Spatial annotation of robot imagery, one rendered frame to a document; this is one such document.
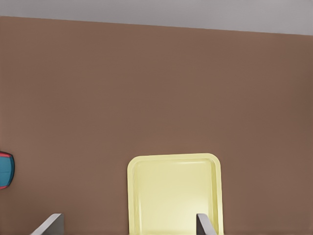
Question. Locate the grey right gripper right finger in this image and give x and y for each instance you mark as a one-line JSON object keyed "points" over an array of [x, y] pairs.
{"points": [[206, 226]]}

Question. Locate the pale yellow tray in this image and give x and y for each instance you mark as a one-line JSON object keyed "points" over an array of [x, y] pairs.
{"points": [[171, 191]]}

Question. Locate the blue and red object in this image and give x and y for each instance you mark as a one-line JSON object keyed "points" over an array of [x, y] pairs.
{"points": [[5, 170]]}

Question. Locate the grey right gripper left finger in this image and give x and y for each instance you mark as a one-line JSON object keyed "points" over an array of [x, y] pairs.
{"points": [[50, 226]]}

